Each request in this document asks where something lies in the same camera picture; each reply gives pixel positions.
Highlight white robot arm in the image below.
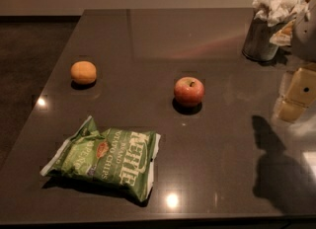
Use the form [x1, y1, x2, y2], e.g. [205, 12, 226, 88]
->
[275, 0, 316, 122]

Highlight red apple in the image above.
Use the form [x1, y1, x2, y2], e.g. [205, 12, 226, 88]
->
[174, 77, 204, 108]

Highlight orange fruit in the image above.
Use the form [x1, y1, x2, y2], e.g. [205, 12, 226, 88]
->
[70, 61, 97, 85]

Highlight crumpled white napkins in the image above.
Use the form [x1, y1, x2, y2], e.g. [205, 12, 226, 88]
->
[252, 0, 316, 47]

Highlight green Kettle chip bag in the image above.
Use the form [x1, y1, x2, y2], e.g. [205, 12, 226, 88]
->
[40, 117, 161, 202]

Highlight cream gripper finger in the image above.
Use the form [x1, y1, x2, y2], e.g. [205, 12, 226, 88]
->
[276, 63, 316, 122]

